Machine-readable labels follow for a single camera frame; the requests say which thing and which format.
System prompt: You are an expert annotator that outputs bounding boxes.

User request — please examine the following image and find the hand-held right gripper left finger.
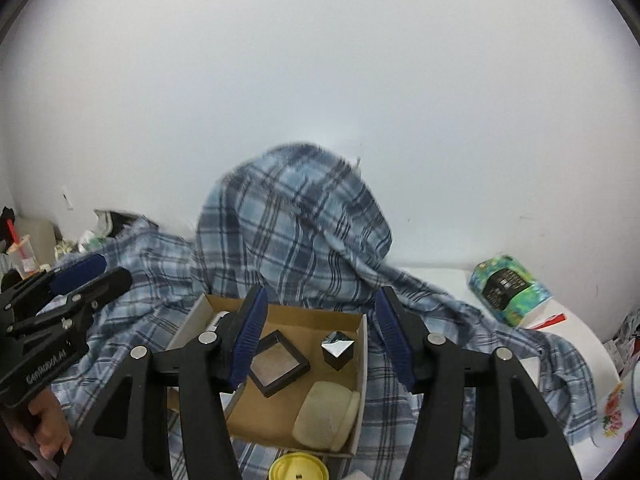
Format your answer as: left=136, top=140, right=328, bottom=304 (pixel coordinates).
left=59, top=285, right=269, bottom=480

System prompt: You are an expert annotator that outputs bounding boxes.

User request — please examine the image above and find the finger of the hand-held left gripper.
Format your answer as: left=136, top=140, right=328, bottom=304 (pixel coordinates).
left=0, top=253, right=108, bottom=311
left=7, top=267, right=134, bottom=338

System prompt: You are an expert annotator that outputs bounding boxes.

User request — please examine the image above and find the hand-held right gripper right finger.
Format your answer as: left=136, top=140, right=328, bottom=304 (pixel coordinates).
left=374, top=286, right=583, bottom=480

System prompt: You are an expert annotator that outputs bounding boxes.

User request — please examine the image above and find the white square box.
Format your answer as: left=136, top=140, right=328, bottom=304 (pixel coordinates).
left=207, top=310, right=236, bottom=333

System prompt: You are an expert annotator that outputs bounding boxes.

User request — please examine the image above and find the black square frame box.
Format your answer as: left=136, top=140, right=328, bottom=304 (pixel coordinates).
left=248, top=330, right=312, bottom=398

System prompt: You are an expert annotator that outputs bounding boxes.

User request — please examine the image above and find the cardboard box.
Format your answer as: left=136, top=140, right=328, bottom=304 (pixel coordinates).
left=165, top=292, right=369, bottom=456

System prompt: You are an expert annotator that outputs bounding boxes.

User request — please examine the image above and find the small black mirrored cube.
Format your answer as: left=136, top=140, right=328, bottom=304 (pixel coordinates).
left=321, top=330, right=357, bottom=372

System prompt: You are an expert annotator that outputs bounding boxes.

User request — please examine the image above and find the cream round jar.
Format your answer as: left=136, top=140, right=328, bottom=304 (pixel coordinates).
left=291, top=381, right=362, bottom=453

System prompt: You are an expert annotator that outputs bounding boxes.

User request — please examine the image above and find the person's left hand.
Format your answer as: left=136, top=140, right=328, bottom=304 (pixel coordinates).
left=25, top=387, right=75, bottom=461

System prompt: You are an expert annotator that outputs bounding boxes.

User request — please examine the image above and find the beige box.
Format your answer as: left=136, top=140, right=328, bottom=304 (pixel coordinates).
left=15, top=217, right=57, bottom=267

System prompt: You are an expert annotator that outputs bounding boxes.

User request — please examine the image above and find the drink cup with red straw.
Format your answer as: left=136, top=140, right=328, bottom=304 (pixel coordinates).
left=6, top=220, right=38, bottom=281

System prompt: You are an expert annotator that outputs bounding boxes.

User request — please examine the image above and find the green tissue pack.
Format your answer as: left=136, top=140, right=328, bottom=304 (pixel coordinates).
left=467, top=255, right=553, bottom=328

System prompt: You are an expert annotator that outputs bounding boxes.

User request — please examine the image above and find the blue plaid cloth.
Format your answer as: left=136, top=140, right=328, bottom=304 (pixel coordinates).
left=47, top=142, right=598, bottom=480

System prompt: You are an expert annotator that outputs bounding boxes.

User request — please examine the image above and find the yellow round lid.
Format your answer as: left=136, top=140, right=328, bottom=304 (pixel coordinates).
left=268, top=451, right=330, bottom=480

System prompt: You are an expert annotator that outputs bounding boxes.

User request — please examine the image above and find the white and red paper box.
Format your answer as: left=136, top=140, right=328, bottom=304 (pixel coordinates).
left=520, top=300, right=568, bottom=331

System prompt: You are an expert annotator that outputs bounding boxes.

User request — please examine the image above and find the crumpled printed paper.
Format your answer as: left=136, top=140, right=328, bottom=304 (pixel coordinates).
left=602, top=310, right=640, bottom=376

